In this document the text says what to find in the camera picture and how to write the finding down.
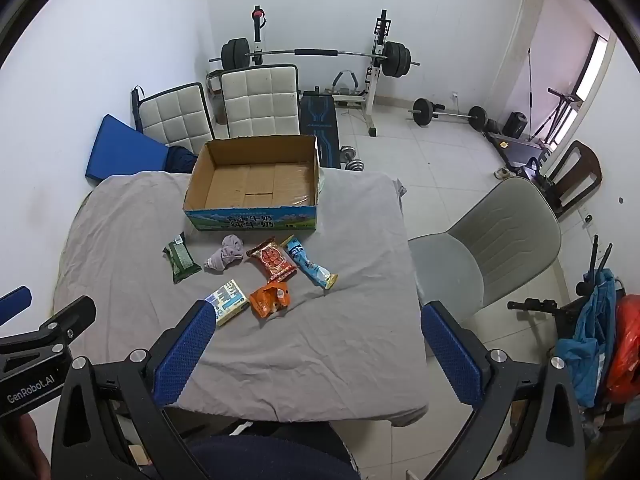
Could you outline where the blue cloth bag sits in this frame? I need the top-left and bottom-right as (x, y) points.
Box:
(556, 269), (618, 408)

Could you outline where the person's dark clothing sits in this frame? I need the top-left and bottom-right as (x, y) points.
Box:
(187, 435), (356, 480)

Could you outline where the brown wooden chair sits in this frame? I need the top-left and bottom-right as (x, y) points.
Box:
(542, 140), (603, 218)

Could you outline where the cardboard box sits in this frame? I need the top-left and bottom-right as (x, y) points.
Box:
(182, 134), (321, 232)

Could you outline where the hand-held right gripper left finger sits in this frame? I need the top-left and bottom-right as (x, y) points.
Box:
(50, 299), (218, 480)

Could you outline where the orange snack packet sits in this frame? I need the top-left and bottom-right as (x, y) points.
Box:
(249, 281), (292, 319)

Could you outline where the window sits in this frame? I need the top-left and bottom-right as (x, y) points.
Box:
(575, 32), (617, 111)

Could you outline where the black blue weight bench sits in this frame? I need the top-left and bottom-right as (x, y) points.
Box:
(299, 91), (342, 168)

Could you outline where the blue snack packet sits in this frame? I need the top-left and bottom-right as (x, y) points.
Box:
(279, 235), (339, 291)

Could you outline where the grey plastic chair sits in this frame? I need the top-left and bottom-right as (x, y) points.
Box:
(409, 177), (563, 326)

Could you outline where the barbell with black plates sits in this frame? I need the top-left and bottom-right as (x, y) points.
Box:
(209, 37), (422, 81)

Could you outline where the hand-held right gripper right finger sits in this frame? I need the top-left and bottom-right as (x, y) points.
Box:
(421, 301), (588, 480)

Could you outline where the small barbell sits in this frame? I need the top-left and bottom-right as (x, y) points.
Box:
(409, 99), (488, 133)

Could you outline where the black camera tripod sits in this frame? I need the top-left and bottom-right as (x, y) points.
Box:
(507, 235), (616, 321)

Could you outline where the red plastic bag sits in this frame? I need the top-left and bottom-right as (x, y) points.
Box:
(605, 294), (640, 403)

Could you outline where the white padded chair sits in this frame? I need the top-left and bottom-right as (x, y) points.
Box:
(219, 64), (302, 140)
(137, 82), (216, 148)

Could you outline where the white blue tissue pack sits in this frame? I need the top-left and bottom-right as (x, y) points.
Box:
(206, 279), (251, 327)

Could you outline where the black speaker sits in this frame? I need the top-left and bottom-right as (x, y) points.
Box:
(502, 112), (528, 138)

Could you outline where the red snack packet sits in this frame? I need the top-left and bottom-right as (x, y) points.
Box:
(245, 236), (297, 282)

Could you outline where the black slim rod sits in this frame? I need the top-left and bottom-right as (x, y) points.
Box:
(131, 86), (146, 131)

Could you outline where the black thin pole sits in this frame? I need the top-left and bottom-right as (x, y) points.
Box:
(525, 47), (533, 128)

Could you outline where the black exercise machine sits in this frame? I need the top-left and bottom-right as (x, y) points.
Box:
(487, 130), (551, 171)

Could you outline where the grey tablecloth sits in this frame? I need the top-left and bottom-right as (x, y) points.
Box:
(52, 170), (430, 428)

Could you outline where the purple sock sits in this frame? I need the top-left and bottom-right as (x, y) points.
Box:
(204, 235), (247, 275)

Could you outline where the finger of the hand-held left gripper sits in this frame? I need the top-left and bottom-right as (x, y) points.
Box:
(30, 296), (97, 356)
(0, 285), (33, 327)

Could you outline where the blue foam mat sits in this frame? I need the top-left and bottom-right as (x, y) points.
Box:
(85, 114), (171, 182)

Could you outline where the dark blue bag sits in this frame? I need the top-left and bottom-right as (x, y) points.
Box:
(162, 145), (200, 175)

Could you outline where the grey exercise handle bar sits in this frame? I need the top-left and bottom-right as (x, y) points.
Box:
(332, 70), (361, 96)

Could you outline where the white bench press rack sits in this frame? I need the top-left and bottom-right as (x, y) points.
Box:
(247, 6), (393, 137)

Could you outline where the green snack packet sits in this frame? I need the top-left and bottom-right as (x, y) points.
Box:
(163, 232), (202, 284)

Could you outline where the black stand tripod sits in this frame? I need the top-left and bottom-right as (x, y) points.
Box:
(530, 87), (581, 143)

